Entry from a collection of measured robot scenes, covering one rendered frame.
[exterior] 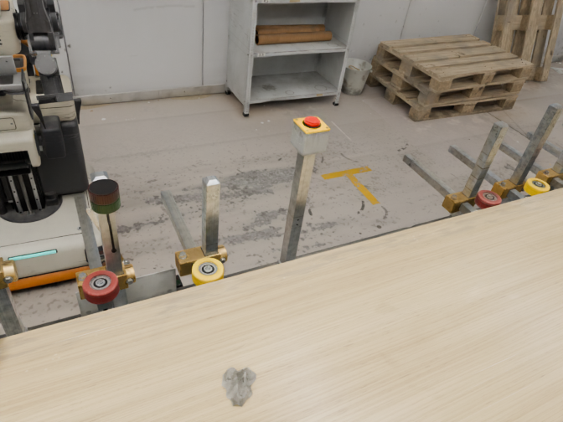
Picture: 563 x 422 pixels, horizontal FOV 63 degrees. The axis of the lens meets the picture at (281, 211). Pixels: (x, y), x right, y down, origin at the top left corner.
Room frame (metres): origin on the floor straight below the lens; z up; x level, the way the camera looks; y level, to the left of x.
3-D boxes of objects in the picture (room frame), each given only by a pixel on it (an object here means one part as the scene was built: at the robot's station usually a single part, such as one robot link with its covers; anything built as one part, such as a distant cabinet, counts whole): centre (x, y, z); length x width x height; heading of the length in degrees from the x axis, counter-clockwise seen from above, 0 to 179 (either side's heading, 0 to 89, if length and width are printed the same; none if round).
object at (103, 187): (0.73, 0.37, 1.06); 0.06 x 0.06 x 0.22; 31
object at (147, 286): (0.80, 0.38, 0.75); 0.26 x 0.01 x 0.10; 121
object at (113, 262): (0.77, 0.39, 0.93); 0.04 x 0.04 x 0.48; 31
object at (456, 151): (1.61, -0.80, 0.81); 0.43 x 0.03 x 0.04; 31
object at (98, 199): (0.72, 0.37, 1.16); 0.06 x 0.06 x 0.02
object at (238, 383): (0.49, 0.03, 0.91); 0.09 x 0.07 x 0.02; 178
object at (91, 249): (0.86, 0.50, 0.84); 0.43 x 0.03 x 0.04; 31
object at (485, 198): (1.31, -0.69, 0.85); 0.08 x 0.08 x 0.11
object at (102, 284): (0.69, 0.40, 0.85); 0.08 x 0.08 x 0.11
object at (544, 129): (1.55, -0.89, 0.93); 0.04 x 0.04 x 0.48; 31
